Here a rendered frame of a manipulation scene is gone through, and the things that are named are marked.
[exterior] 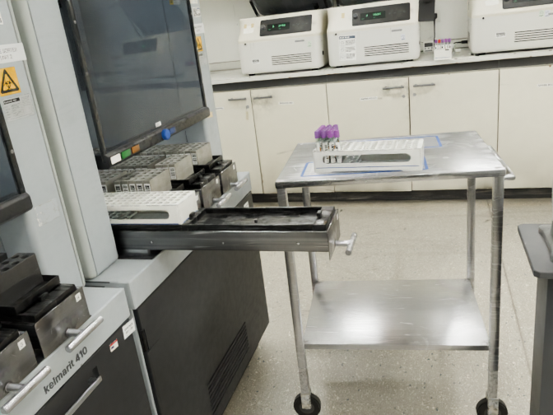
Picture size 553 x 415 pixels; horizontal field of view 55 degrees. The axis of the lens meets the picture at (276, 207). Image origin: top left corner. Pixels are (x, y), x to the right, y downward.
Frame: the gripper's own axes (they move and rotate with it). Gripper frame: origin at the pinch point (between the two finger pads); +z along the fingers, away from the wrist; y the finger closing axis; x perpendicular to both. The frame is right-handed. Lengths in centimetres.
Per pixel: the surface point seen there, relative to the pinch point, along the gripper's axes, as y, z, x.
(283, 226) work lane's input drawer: -18, 42, 28
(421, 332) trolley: 23, 94, -2
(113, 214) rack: -14, 43, 74
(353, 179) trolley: 13.8, 41.4, 17.4
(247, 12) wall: 280, 5, 135
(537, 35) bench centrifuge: 218, 24, -56
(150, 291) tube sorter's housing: -25, 58, 60
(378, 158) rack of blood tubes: 29, 40, 12
